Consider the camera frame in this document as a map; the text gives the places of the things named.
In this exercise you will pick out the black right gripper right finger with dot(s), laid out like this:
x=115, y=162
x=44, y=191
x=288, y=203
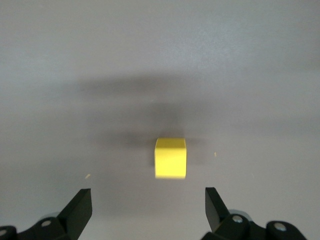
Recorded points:
x=217, y=217

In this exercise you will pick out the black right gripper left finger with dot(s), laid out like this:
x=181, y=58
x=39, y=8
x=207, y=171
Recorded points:
x=75, y=215

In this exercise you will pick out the yellow block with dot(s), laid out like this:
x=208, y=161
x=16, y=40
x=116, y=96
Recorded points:
x=171, y=162

